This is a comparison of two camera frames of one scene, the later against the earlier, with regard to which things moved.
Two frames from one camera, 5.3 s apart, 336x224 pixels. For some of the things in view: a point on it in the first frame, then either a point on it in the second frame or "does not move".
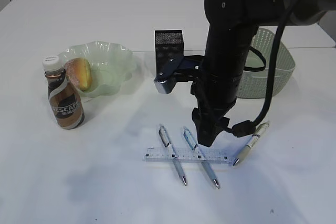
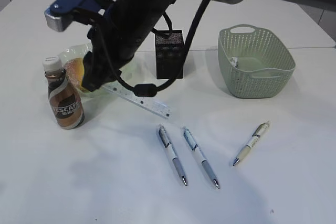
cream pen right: [259, 130] does not move
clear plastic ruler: [211, 155] to [151, 103]
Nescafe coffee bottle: [65, 102] does not move
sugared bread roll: [79, 72] does not move
